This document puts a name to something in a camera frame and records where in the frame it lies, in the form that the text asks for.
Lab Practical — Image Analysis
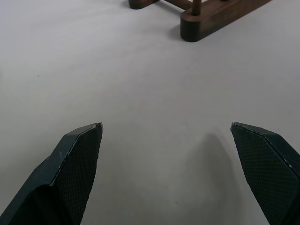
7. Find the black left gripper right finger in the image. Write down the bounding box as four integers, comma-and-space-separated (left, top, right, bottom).
230, 121, 300, 225

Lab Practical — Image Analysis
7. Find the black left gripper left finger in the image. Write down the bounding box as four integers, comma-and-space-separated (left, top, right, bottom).
0, 122, 104, 225

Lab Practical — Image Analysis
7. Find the dark wooden rack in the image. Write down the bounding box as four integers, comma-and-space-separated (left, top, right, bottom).
128, 0, 274, 43

